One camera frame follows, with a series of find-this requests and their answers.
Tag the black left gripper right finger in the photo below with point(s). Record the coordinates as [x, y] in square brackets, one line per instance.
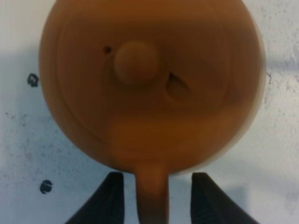
[211, 205]

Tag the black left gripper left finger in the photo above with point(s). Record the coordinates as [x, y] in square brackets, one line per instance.
[106, 205]

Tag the brown clay teapot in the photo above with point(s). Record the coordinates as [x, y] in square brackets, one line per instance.
[152, 87]

